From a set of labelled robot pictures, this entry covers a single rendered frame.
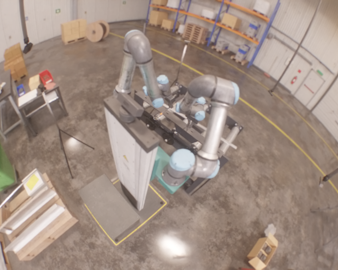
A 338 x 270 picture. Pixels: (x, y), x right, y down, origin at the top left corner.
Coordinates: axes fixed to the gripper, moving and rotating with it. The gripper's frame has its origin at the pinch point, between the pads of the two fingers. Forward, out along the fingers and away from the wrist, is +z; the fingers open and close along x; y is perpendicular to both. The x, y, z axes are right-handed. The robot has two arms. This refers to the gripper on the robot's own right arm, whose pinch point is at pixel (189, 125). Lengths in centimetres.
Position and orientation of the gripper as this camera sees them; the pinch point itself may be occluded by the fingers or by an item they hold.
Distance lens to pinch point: 137.5
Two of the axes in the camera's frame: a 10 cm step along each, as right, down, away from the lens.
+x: 7.5, 6.0, -2.8
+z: -1.9, 6.1, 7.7
